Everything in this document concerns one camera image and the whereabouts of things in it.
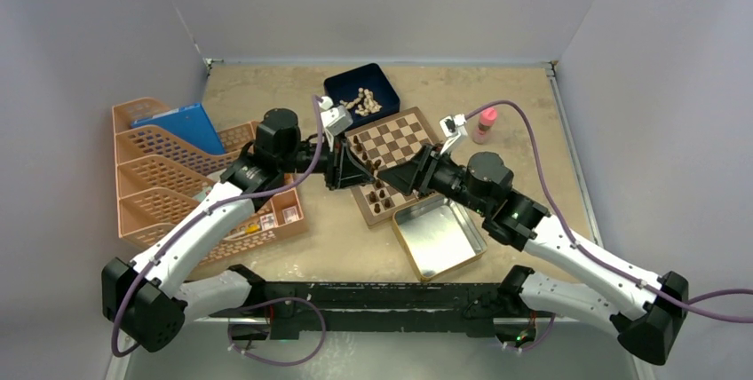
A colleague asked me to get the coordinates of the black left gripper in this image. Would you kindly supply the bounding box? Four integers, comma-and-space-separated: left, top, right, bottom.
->
278, 130, 375, 191

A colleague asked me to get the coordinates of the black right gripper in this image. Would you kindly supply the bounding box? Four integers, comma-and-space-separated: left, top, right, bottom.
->
378, 144, 490, 216

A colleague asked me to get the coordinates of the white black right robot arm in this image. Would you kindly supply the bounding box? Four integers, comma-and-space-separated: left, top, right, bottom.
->
377, 145, 689, 366

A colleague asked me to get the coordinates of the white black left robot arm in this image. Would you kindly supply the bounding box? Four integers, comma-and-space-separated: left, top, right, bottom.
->
101, 104, 375, 358

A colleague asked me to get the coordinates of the dark chess pawn on board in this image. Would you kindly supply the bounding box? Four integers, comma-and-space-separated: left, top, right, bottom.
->
353, 137, 363, 153

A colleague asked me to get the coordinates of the wooden chess board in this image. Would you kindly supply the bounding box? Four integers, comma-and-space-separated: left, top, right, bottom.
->
345, 107, 441, 228

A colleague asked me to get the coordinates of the pile of light chess pieces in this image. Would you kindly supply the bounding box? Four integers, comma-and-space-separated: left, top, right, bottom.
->
340, 87, 383, 117

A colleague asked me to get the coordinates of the metal gold-rimmed tin tray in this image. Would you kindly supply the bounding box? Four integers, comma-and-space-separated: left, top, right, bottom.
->
392, 194, 487, 282

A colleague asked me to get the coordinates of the orange plastic basket tray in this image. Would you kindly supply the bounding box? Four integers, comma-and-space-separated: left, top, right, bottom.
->
194, 121, 310, 266

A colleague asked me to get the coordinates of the dark blue square tray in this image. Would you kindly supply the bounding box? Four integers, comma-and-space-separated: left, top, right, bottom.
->
323, 63, 400, 131

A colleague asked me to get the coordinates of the pink lidded small bottle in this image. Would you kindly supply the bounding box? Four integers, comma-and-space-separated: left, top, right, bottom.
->
472, 107, 497, 145

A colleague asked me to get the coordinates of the blue folder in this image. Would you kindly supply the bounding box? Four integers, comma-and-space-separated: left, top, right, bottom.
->
131, 103, 225, 155

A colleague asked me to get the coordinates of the orange plastic file organizer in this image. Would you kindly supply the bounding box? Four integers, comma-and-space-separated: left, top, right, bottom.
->
112, 98, 237, 249

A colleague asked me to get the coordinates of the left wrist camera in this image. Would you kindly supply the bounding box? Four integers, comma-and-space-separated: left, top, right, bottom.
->
316, 96, 353, 149

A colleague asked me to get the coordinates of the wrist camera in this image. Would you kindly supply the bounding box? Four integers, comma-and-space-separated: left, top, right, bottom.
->
440, 114, 468, 155
316, 96, 353, 149

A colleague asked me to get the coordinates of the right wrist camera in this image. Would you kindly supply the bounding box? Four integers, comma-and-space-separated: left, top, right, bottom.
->
440, 114, 468, 155

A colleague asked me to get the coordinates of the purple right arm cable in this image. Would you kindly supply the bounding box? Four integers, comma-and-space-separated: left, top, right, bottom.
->
464, 99, 753, 326

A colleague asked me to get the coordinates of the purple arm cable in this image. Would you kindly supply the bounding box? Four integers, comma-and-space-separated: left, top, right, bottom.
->
110, 93, 329, 360
464, 99, 753, 326

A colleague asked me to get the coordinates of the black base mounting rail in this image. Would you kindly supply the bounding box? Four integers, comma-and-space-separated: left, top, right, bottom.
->
201, 266, 558, 340

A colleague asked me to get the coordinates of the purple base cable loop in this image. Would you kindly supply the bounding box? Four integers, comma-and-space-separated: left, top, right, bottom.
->
226, 295, 329, 368

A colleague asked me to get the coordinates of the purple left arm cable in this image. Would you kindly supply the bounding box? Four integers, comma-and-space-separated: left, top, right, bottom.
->
110, 93, 329, 360

